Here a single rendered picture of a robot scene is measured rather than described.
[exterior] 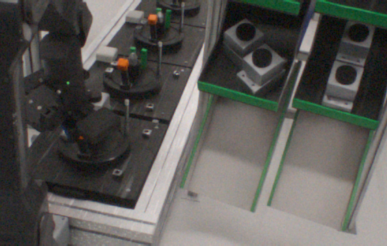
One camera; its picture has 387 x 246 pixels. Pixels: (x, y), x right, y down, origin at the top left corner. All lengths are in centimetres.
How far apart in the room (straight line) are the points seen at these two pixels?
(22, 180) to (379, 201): 84
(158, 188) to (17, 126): 48
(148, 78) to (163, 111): 11
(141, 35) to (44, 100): 67
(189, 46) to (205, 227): 57
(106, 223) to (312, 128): 40
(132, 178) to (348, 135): 40
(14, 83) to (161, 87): 74
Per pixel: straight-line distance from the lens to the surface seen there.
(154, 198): 96
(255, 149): 92
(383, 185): 127
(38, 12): 51
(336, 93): 80
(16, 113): 54
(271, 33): 90
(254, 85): 79
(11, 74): 52
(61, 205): 96
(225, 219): 108
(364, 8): 77
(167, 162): 104
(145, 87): 120
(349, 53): 85
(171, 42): 140
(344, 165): 94
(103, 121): 79
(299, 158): 94
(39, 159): 103
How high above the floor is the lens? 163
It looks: 35 degrees down
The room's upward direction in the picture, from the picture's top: 7 degrees clockwise
